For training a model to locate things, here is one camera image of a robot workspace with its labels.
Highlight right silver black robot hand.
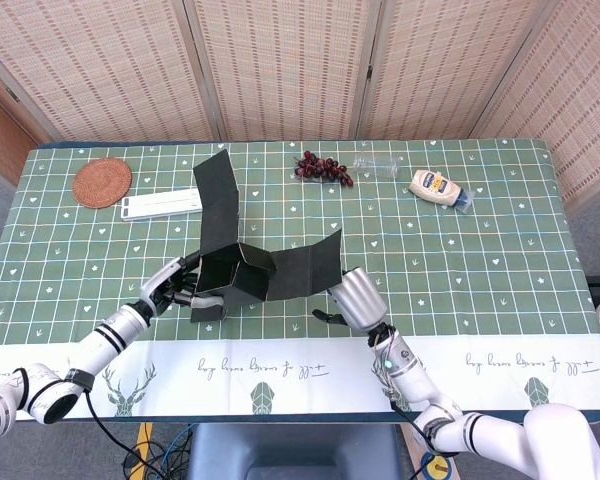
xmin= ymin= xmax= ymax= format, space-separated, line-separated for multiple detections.
xmin=312 ymin=267 xmax=389 ymax=334

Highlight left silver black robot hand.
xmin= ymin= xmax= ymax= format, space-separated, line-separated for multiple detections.
xmin=138 ymin=253 xmax=226 ymax=319

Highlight black foldable cardboard box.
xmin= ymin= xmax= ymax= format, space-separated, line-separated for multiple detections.
xmin=189 ymin=148 xmax=343 ymax=324

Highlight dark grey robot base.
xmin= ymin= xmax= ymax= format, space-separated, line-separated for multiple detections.
xmin=186 ymin=423 xmax=402 ymax=480

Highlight white folding laptop stand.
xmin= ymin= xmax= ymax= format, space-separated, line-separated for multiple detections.
xmin=120 ymin=188 xmax=204 ymax=222

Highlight green checked deer tablecloth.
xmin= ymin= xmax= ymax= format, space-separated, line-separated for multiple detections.
xmin=0 ymin=138 xmax=600 ymax=424

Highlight round woven rattan coaster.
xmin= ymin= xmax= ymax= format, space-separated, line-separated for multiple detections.
xmin=71 ymin=157 xmax=133 ymax=208

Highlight clear plastic cup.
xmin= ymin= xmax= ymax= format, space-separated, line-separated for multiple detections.
xmin=352 ymin=152 xmax=401 ymax=181

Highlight mayonnaise squeeze bottle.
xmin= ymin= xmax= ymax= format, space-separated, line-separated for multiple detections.
xmin=408 ymin=169 xmax=474 ymax=215

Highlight bunch of dark red grapes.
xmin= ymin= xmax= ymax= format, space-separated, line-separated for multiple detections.
xmin=293 ymin=149 xmax=355 ymax=186

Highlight wooden board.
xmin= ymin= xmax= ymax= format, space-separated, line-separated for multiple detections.
xmin=399 ymin=423 xmax=462 ymax=480

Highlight yellow and blue disc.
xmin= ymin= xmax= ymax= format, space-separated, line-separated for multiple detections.
xmin=419 ymin=452 xmax=454 ymax=480

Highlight woven bamboo screen panel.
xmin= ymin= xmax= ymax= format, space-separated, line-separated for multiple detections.
xmin=0 ymin=0 xmax=221 ymax=144
xmin=354 ymin=0 xmax=564 ymax=141
xmin=182 ymin=0 xmax=386 ymax=142
xmin=472 ymin=0 xmax=600 ymax=211

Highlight brown wooden door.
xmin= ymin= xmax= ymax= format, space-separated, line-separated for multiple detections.
xmin=0 ymin=82 xmax=39 ymax=187

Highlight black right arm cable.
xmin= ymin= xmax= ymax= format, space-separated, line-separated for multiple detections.
xmin=388 ymin=392 xmax=456 ymax=480

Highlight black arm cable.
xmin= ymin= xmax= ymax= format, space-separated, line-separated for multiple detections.
xmin=388 ymin=392 xmax=456 ymax=480
xmin=82 ymin=387 xmax=166 ymax=480

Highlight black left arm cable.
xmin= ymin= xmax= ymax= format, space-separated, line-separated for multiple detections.
xmin=82 ymin=387 xmax=166 ymax=480

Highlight blue floor cable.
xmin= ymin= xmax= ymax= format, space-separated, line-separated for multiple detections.
xmin=159 ymin=424 xmax=197 ymax=480

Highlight black floor cable tangle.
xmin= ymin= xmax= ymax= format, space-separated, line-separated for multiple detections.
xmin=122 ymin=439 xmax=191 ymax=480

